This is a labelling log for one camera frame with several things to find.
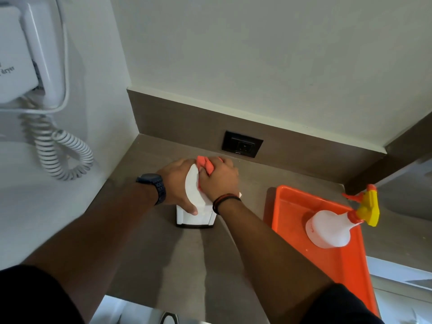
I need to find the person's right hand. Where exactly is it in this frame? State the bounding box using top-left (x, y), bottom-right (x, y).
top-left (198, 157), bottom-right (241, 202)

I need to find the person's left hand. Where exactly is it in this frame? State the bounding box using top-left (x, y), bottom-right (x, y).
top-left (157, 158), bottom-right (199, 216)

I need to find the white electric kettle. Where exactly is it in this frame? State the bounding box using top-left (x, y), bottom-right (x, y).
top-left (175, 163), bottom-right (243, 229)

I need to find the orange cleaning cloth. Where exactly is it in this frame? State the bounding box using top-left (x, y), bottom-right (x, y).
top-left (196, 156), bottom-right (224, 176)

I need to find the person's left forearm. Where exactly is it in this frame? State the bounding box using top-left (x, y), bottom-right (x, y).
top-left (23, 180), bottom-right (179, 324)

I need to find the person's right forearm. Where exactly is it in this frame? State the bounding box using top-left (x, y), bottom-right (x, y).
top-left (213, 198), bottom-right (335, 324)

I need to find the black wrist watch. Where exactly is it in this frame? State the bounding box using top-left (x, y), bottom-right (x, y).
top-left (136, 173), bottom-right (167, 206)

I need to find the white cabinet front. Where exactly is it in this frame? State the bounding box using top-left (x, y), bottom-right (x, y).
top-left (89, 295), bottom-right (204, 324)

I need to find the white spray bottle yellow trigger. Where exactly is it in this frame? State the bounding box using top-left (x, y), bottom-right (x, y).
top-left (305, 184), bottom-right (380, 250)

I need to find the orange plastic tray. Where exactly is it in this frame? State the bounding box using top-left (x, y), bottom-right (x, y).
top-left (271, 185), bottom-right (381, 318)

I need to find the black left sleeve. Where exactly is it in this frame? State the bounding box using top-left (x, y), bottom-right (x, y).
top-left (0, 264), bottom-right (86, 324)

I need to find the black sleeve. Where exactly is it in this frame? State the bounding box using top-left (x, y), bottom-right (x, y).
top-left (0, 264), bottom-right (86, 324)
top-left (298, 283), bottom-right (386, 324)

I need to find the black right sleeve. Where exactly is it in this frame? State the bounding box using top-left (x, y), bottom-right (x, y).
top-left (298, 283), bottom-right (386, 324)

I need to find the white hair dryer handset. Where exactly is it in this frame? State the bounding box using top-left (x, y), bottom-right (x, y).
top-left (20, 0), bottom-right (70, 110)

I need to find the white furniture panel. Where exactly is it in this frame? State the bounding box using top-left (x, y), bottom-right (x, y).
top-left (366, 256), bottom-right (432, 324)

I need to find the black wall socket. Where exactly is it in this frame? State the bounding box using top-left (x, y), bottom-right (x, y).
top-left (221, 130), bottom-right (264, 158)

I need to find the black and red bracelet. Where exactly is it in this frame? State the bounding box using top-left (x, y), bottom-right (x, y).
top-left (212, 193), bottom-right (242, 215)

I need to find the white coiled cord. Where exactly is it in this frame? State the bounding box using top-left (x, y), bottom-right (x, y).
top-left (0, 95), bottom-right (95, 181)

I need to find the white hair dryer wall base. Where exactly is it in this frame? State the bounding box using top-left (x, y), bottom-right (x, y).
top-left (0, 4), bottom-right (40, 105)

